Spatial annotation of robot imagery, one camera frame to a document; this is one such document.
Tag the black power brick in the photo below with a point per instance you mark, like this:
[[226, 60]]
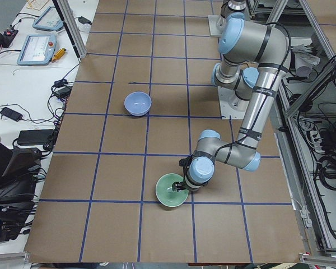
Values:
[[34, 137]]

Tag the lower teach pendant tablet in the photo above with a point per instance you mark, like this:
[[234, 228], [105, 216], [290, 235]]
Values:
[[37, 50]]

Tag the teach pendant tablet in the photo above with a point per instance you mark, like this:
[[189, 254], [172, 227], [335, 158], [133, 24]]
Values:
[[49, 20], [37, 50]]

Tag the blue bowl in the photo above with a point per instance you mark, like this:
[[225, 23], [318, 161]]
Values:
[[138, 103]]

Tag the upper teach pendant tablet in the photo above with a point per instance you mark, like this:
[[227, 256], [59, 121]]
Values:
[[49, 20]]

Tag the black power adapter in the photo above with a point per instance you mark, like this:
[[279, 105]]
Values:
[[84, 20]]

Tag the black smartphone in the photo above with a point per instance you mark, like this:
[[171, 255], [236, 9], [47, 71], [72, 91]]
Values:
[[11, 114]]

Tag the brass cylinder tool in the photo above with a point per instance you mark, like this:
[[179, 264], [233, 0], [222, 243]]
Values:
[[59, 54]]

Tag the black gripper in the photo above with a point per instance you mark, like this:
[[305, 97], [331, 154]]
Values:
[[180, 186]]

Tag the green bowl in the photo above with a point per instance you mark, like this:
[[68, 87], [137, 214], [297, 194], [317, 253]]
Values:
[[165, 193]]

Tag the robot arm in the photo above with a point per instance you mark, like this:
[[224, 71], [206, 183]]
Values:
[[231, 16], [255, 58]]

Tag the aluminium frame post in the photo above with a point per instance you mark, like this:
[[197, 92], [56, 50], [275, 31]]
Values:
[[66, 15]]

